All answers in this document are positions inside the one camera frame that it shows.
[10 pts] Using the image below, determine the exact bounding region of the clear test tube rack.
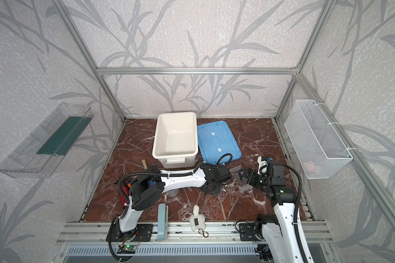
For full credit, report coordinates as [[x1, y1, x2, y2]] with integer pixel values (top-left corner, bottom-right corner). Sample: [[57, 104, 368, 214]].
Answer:
[[229, 165, 253, 193]]

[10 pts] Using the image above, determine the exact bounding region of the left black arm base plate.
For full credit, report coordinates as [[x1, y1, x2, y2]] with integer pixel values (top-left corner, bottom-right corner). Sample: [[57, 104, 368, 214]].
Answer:
[[106, 222, 153, 243]]

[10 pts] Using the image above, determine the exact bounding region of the green circuit board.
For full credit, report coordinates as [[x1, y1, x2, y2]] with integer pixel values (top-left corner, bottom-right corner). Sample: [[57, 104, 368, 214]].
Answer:
[[117, 245, 137, 254]]

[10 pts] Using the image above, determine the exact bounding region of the white plastic squeeze bottle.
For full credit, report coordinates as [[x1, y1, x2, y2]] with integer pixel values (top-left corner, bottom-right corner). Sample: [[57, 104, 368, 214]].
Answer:
[[189, 205, 206, 231]]

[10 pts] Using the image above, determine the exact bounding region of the blue plastic bin lid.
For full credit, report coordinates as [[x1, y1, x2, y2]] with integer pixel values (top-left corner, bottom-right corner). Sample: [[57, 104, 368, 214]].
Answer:
[[197, 121, 242, 164]]

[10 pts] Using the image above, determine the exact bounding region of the clear acrylic wall shelf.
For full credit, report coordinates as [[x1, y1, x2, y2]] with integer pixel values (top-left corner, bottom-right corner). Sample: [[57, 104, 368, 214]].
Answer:
[[0, 103, 94, 179]]

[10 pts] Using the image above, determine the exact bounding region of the light blue standing block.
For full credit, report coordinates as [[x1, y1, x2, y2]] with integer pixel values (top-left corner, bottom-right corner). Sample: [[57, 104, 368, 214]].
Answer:
[[156, 203, 169, 242]]

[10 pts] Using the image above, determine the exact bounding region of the white plastic storage bin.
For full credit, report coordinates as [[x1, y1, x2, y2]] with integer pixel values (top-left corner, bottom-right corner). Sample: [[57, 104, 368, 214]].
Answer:
[[152, 112, 198, 169]]

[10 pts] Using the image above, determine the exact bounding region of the aluminium front rail frame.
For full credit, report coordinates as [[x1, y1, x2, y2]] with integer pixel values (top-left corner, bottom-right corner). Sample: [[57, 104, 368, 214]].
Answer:
[[56, 221, 333, 245]]

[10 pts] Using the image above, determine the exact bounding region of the pink object in basket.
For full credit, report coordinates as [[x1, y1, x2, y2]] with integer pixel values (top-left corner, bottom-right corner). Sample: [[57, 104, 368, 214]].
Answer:
[[303, 161, 318, 174]]

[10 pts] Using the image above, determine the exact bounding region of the white wire mesh basket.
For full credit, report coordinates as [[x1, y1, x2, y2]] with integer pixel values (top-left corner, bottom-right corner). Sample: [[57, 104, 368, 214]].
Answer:
[[285, 100, 353, 179]]

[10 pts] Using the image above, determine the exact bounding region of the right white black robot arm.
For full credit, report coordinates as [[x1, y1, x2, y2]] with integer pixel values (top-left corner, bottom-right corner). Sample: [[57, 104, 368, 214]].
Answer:
[[239, 156, 314, 263]]

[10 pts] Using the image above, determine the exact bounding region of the clear plastic measuring beaker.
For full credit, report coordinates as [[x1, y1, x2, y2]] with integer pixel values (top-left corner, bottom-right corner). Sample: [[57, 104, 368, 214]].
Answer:
[[167, 189, 179, 198]]

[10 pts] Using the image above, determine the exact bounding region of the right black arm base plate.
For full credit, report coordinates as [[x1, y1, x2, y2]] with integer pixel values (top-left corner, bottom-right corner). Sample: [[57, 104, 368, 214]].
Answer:
[[238, 222, 265, 242]]

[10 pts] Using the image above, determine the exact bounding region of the blue garden trowel wooden handle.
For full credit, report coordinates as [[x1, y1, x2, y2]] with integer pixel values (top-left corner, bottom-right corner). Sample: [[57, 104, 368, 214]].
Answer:
[[142, 160, 148, 169]]

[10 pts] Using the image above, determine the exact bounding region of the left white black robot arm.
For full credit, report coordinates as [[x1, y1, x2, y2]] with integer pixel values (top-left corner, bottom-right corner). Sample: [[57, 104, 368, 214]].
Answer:
[[117, 162, 231, 233]]

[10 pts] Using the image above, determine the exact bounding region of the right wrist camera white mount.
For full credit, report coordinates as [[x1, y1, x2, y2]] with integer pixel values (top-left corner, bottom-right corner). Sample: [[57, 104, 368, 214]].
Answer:
[[257, 156, 272, 175]]

